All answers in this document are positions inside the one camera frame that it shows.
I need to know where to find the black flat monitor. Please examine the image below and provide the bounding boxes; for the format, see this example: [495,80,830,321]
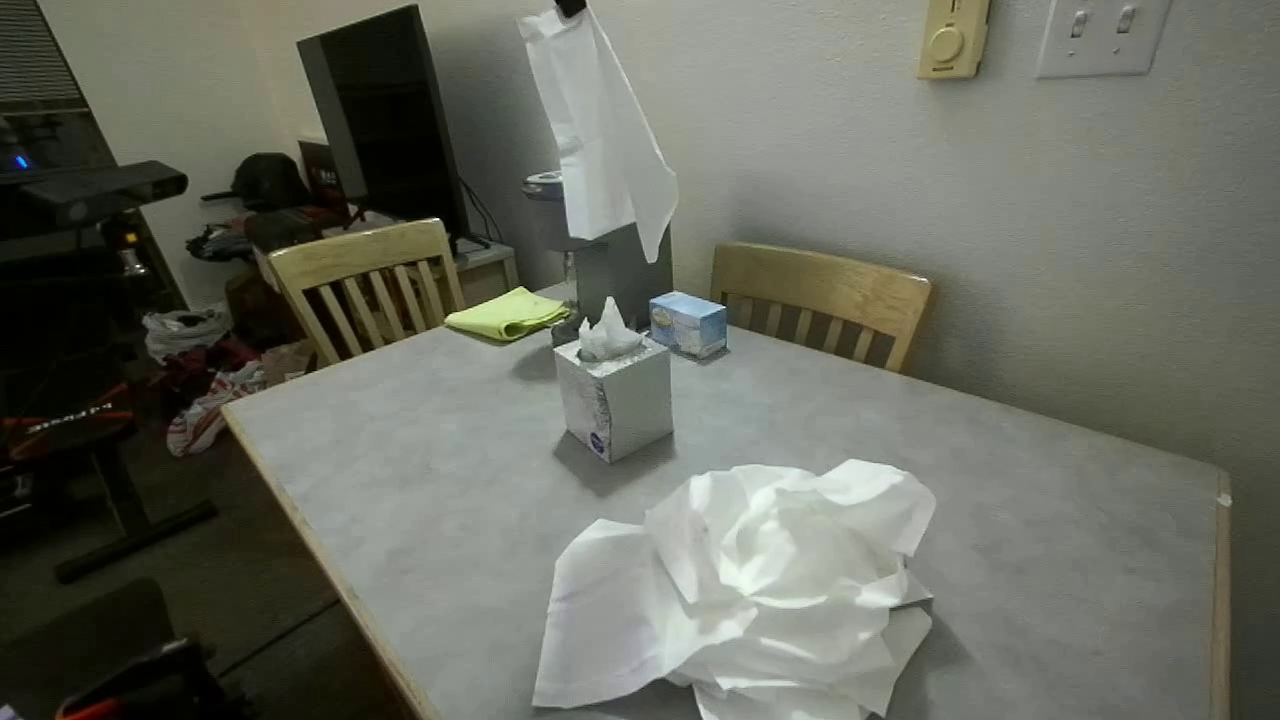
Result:
[298,2,468,235]

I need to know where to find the grey cube tissue box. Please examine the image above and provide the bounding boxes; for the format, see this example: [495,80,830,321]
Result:
[555,301,671,458]

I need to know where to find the wooden slatted chair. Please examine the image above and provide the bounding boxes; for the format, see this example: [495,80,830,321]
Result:
[268,221,465,362]

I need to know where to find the pile of white tissues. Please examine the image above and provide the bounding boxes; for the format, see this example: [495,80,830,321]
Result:
[532,458,938,720]

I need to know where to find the small blue cardboard box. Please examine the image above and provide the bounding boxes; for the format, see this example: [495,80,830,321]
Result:
[650,290,727,358]

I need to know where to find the white light switch plate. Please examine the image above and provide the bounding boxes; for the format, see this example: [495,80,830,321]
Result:
[1037,0,1174,80]

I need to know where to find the lime green folded cloth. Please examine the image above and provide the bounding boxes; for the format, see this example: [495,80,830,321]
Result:
[447,288,567,343]

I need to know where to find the beige wall thermostat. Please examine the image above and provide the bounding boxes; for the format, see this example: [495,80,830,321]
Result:
[916,0,992,80]

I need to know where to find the wooden chair by wall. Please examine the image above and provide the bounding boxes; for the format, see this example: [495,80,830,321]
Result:
[714,243,931,371]

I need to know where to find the white tissue sheet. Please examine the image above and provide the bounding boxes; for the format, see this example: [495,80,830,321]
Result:
[516,0,680,262]

